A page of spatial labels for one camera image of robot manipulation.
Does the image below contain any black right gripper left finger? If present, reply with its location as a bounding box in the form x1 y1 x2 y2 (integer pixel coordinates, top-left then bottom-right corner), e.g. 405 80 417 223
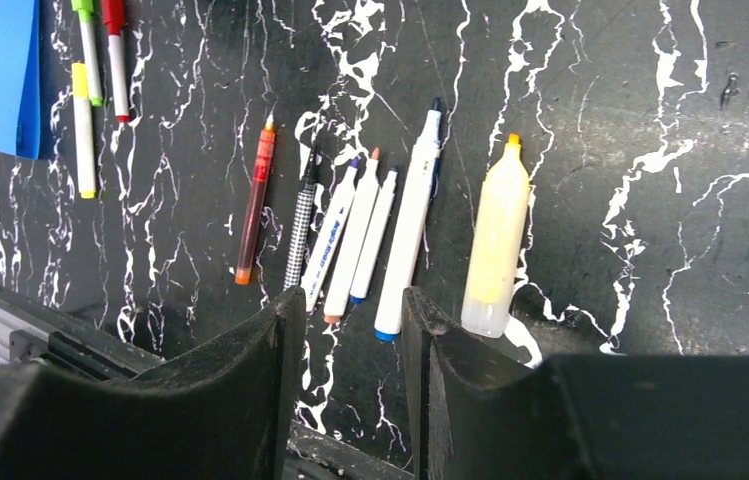
0 287 306 479

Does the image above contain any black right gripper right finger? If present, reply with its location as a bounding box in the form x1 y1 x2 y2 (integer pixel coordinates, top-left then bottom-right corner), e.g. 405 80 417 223
401 287 749 479

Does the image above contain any orange yellow highlighter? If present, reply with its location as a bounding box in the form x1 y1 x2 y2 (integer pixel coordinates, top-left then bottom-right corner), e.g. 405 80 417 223
460 133 530 338

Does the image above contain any purple white marker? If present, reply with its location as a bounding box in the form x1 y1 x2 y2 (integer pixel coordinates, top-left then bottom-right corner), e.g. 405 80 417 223
300 156 361 314

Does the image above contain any copper capped white marker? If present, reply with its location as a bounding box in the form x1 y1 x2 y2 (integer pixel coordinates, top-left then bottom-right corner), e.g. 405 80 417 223
323 147 380 324

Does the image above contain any checkered black white pen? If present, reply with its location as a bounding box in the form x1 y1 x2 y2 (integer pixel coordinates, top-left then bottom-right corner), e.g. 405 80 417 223
284 147 320 290

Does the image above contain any blue red marker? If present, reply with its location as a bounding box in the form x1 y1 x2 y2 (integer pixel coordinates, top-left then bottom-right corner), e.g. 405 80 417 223
349 167 399 304

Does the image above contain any blue capped white marker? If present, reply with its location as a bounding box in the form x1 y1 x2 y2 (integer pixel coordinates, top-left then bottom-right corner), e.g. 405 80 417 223
374 97 443 342

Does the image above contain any red capped white marker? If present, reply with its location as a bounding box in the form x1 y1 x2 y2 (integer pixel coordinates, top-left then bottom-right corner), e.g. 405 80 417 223
101 0 130 123

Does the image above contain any yellow capped pen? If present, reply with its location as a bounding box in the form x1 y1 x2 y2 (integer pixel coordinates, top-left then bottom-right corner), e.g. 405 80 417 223
71 62 97 200

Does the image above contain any green capped marker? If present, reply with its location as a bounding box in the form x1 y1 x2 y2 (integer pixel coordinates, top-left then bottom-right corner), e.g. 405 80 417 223
71 0 103 107

